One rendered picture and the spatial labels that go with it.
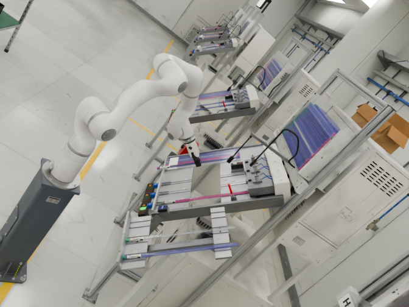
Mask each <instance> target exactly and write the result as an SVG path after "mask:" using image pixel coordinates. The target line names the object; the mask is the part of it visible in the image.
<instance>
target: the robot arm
mask: <svg viewBox="0 0 409 307"><path fill-rule="evenodd" d="M152 65H153V69H154V70H155V72H156V73H157V75H159V76H160V78H161V79H160V80H146V79H143V80H139V81H137V82H135V83H134V84H132V85H130V86H129V87H128V88H126V89H125V90H124V91H123V92H122V93H121V94H120V96H119V98H118V100H117V104H116V107H115V108H114V110H113V111H112V112H110V111H109V110H108V109H107V107H106V105H105V104H104V103H103V102H102V101H101V100H100V99H99V98H97V97H94V96H90V97H86V98H84V99H83V100H82V101H81V102H80V103H79V105H78V107H77V109H76V112H75V118H74V131H73V134H72V136H71V137H70V139H69V140H68V142H67V143H66V145H65V147H64V148H63V150H62V151H61V152H60V154H59V156H58V157H57V159H56V160H50V161H47V162H45V164H43V167H42V173H43V175H44V177H45V179H46V180H47V181H48V182H49V183H51V184H52V185H54V186H56V187H58V188H61V189H66V190H71V189H75V188H77V187H78V186H79V184H80V176H79V174H78V173H79V172H80V170H81V168H82V167H83V166H84V164H85V163H86V161H87V160H88V158H89V157H90V156H91V154H92V153H93V151H94V149H95V148H96V140H99V141H109V140H111V139H113V138H114V137H115V136H116V135H117V134H118V133H119V132H120V130H121V128H122V127H123V125H124V124H125V122H126V120H127V119H128V117H129V116H130V115H131V114H132V113H133V112H134V111H135V110H136V109H137V108H138V107H140V106H141V105H142V104H144V103H146V102H147V101H149V100H150V99H153V98H155V97H160V96H176V95H178V94H181V93H182V96H181V102H180V105H179V107H178V108H177V109H176V110H175V112H174V113H173V115H172V117H171V119H170V121H169V125H168V128H167V136H168V137H169V139H171V140H172V141H175V140H177V139H179V138H181V141H182V143H183V144H185V145H186V147H187V151H188V152H189V155H190V158H191V159H192V158H193V159H194V163H195V165H196V167H199V166H201V163H200V159H199V153H200V151H199V148H198V146H197V143H196V142H195V135H194V132H193V130H192V127H191V124H190V122H189V119H188V118H189V117H190V116H191V115H192V114H193V113H194V111H195V109H196V106H197V102H198V98H199V95H200V90H201V86H202V83H203V72H202V70H201V69H200V68H199V67H197V66H194V65H191V64H188V63H186V62H185V61H183V60H182V59H180V58H178V57H176V56H174V55H171V54H166V53H160V54H158V55H156V56H155V57H154V59H153V61H152Z"/></svg>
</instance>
